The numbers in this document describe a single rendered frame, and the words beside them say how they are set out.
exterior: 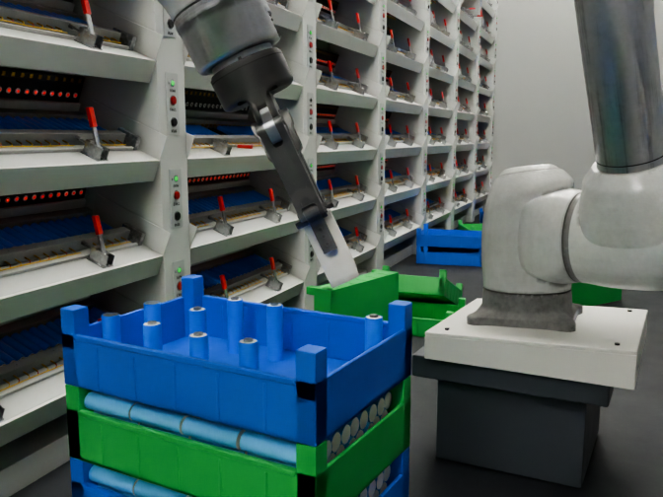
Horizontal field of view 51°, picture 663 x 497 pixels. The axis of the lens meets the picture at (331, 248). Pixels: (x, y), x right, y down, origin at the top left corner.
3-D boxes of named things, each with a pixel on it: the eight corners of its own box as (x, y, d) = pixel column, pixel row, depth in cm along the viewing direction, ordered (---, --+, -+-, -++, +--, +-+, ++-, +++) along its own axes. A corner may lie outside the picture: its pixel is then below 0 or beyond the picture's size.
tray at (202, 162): (298, 167, 201) (310, 136, 199) (181, 178, 146) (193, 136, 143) (242, 140, 207) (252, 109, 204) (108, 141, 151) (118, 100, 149)
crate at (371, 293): (398, 342, 194) (374, 336, 199) (399, 271, 190) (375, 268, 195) (331, 370, 171) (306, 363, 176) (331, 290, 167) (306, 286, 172)
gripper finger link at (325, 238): (316, 199, 67) (315, 202, 64) (337, 247, 67) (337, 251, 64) (301, 206, 67) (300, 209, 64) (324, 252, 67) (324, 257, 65)
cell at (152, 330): (168, 382, 70) (165, 319, 69) (155, 388, 68) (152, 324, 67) (154, 379, 71) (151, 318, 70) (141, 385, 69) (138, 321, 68)
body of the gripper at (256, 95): (274, 37, 62) (318, 131, 64) (280, 49, 71) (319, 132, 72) (200, 73, 63) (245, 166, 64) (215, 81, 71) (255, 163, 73)
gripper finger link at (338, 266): (330, 211, 68) (330, 212, 67) (359, 274, 69) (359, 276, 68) (302, 224, 68) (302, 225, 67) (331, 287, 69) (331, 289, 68)
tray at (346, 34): (374, 57, 260) (388, 22, 256) (310, 35, 204) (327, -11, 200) (328, 38, 265) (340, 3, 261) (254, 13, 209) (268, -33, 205)
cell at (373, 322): (385, 374, 72) (385, 314, 71) (377, 379, 71) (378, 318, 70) (369, 371, 73) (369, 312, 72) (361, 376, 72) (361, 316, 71)
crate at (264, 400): (411, 374, 73) (413, 301, 72) (315, 448, 56) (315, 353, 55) (193, 334, 88) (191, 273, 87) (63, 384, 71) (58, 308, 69)
